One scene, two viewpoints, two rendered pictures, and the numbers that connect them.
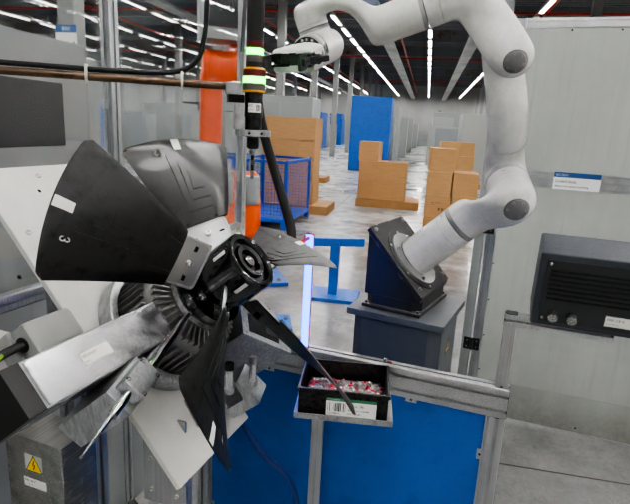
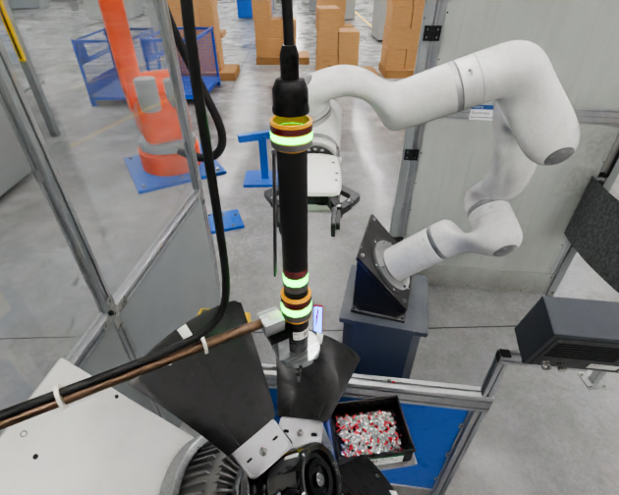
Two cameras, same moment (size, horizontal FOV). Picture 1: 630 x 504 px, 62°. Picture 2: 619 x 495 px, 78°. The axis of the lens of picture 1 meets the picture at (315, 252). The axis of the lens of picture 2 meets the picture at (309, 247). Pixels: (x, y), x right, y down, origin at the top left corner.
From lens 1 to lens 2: 0.85 m
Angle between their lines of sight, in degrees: 26
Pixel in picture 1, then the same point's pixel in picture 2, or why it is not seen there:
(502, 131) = (507, 191)
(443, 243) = (425, 263)
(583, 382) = (476, 258)
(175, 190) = (208, 406)
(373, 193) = (270, 51)
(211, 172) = (240, 360)
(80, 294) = not seen: outside the picture
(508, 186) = (501, 232)
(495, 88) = (508, 150)
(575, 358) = not seen: hidden behind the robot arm
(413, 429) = (410, 415)
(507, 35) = (558, 130)
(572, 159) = not seen: hidden behind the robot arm
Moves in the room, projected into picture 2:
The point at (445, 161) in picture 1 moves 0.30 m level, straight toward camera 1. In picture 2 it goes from (331, 21) to (331, 24)
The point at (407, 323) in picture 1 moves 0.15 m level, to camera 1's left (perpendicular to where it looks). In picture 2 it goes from (395, 330) to (354, 338)
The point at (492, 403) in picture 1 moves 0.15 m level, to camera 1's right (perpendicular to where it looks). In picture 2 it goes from (478, 405) to (520, 395)
